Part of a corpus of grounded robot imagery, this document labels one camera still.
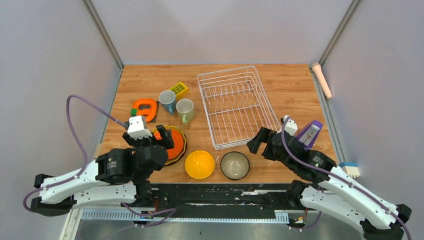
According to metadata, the orange plate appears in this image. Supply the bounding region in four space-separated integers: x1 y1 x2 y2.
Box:
166 129 184 161

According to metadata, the yellow dotted plate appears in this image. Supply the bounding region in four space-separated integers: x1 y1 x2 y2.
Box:
164 125 188 166

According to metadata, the light green mug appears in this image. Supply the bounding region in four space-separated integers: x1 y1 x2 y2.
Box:
176 98 195 124

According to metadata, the blue dotted mug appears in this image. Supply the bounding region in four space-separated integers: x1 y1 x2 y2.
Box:
158 90 177 115

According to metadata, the dark blue floral bowl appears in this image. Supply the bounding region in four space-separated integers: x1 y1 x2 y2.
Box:
220 151 251 181

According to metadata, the yellow ribbed bowl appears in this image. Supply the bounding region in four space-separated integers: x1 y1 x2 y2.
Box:
184 150 215 180

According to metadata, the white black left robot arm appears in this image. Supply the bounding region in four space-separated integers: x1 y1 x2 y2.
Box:
29 125 174 217

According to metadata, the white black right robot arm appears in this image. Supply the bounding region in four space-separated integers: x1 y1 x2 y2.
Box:
247 127 412 240

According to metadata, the yellow toy block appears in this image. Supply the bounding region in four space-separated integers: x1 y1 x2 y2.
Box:
169 81 189 101

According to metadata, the white blue toy block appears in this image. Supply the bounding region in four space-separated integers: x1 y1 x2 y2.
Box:
339 161 361 179

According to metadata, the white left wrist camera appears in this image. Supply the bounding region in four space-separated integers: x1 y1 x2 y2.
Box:
127 115 153 140

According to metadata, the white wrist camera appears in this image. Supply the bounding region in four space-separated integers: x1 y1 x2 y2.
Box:
281 115 298 136
127 115 153 140

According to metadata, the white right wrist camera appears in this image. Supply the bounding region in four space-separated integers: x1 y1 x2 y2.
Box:
281 115 298 136

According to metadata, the orange handle toy on pad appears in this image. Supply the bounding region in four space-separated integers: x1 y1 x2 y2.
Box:
130 98 159 123

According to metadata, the white wire dish rack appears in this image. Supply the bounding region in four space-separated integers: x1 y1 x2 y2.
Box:
197 65 281 150

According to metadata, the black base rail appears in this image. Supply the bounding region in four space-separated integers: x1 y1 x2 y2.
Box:
71 183 374 223

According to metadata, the pink cylinder handle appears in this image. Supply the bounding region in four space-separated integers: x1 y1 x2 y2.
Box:
311 62 333 99

